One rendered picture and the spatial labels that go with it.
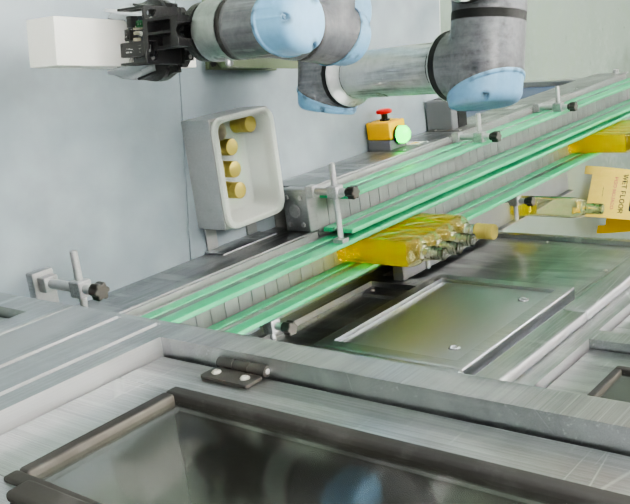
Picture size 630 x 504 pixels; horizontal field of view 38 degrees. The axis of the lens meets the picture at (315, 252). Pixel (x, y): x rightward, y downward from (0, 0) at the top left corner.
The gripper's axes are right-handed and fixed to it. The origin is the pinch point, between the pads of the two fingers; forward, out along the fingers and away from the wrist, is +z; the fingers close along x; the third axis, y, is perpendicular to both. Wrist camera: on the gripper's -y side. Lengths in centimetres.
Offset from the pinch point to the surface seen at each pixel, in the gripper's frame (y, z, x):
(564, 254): -132, -5, 48
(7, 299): 22.9, -3.5, 31.3
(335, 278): -64, 15, 45
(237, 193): -49, 28, 26
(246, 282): -37, 15, 41
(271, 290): -51, 21, 46
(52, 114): -11.5, 34.3, 8.9
